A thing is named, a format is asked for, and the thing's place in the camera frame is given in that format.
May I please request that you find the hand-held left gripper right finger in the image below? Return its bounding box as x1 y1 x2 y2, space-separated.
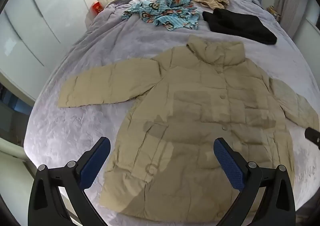
214 137 297 226

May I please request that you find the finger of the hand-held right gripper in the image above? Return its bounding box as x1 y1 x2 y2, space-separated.
305 127 320 145

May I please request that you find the blue monkey print cloth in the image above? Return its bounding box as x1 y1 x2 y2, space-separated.
122 0 200 31

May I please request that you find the red box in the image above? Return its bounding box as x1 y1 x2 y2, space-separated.
89 1 104 15

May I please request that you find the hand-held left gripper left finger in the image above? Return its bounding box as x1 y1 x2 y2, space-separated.
28 136 111 226

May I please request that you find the lavender bed blanket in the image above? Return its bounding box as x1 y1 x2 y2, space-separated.
24 0 320 226

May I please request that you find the white wardrobe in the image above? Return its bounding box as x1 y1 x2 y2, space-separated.
0 0 93 101

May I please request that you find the black garment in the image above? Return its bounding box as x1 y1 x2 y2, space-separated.
202 8 277 46

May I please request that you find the beige puffer jacket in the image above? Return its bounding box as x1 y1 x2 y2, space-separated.
57 35 320 224

